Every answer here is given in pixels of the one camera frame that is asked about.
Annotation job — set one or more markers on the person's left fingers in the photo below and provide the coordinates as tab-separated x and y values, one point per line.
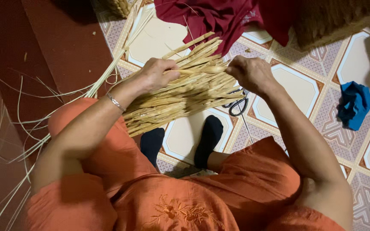
172	72

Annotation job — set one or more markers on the blue crumpled cloth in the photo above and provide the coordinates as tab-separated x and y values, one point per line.
353	105

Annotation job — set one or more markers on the bundle of loose straw strands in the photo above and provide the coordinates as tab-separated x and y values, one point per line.
75	96

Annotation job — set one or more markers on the person's black sock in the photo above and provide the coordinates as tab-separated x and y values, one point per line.
152	144
208	141

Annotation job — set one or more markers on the person's right fingers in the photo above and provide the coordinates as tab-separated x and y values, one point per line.
233	68

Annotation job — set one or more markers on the woven brown basket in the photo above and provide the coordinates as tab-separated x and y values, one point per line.
336	19

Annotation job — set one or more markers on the woven straw basket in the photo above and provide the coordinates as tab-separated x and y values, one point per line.
117	7

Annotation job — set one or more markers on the person's right hand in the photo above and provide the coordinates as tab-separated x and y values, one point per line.
252	74

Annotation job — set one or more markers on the person's orange dress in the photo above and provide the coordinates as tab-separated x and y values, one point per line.
172	192

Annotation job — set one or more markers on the woven straw mat piece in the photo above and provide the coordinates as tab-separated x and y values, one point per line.
185	86

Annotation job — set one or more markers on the person's left hand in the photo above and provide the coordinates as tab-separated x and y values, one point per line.
154	75

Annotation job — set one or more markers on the dark red cloth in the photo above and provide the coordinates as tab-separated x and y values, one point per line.
223	17

